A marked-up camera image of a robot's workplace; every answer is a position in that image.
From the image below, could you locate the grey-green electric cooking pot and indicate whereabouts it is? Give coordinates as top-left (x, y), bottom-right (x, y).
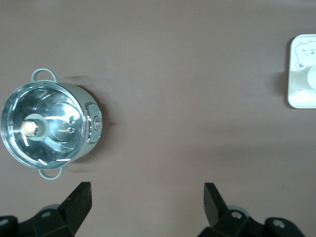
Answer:
top-left (0, 68), bottom-right (103, 180)

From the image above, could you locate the brown table cover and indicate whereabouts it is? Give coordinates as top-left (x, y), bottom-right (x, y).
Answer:
top-left (0, 0), bottom-right (316, 237)

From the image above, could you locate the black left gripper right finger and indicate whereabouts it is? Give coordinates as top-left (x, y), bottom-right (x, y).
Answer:
top-left (197, 182), bottom-right (303, 237)

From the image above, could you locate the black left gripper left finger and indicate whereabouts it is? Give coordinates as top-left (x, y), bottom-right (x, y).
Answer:
top-left (0, 182), bottom-right (93, 237)

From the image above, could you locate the glass pot lid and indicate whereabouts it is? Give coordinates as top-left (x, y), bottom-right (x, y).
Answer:
top-left (0, 82), bottom-right (86, 171)

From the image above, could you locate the cream tray with bear print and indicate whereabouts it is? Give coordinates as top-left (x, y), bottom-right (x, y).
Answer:
top-left (287, 34), bottom-right (316, 110)

